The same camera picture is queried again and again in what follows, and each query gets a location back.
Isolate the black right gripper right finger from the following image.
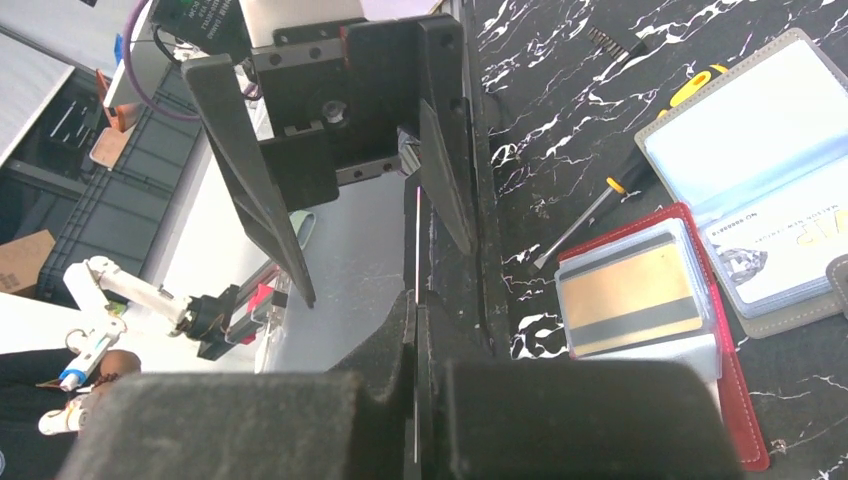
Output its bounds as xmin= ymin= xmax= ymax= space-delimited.
xmin=418 ymin=291 xmax=742 ymax=479

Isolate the gold card in red holder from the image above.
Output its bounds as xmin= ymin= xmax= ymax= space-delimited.
xmin=557 ymin=231 xmax=713 ymax=357

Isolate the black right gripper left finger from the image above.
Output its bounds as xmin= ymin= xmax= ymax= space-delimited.
xmin=59 ymin=291 xmax=415 ymax=479

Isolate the silver VIP card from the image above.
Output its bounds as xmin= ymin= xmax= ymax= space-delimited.
xmin=704 ymin=174 xmax=847 ymax=316

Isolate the black yellow screwdriver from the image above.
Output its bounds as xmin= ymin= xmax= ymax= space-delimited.
xmin=528 ymin=64 xmax=729 ymax=275

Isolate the red card holder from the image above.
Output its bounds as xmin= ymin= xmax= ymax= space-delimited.
xmin=555 ymin=203 xmax=771 ymax=472

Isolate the cardboard box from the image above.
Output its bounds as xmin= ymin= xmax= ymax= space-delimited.
xmin=0 ymin=230 xmax=55 ymax=298

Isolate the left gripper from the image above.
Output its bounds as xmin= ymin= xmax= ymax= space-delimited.
xmin=181 ymin=14 xmax=476 ymax=308

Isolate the dark card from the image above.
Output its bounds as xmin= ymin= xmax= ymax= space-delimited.
xmin=413 ymin=186 xmax=422 ymax=468

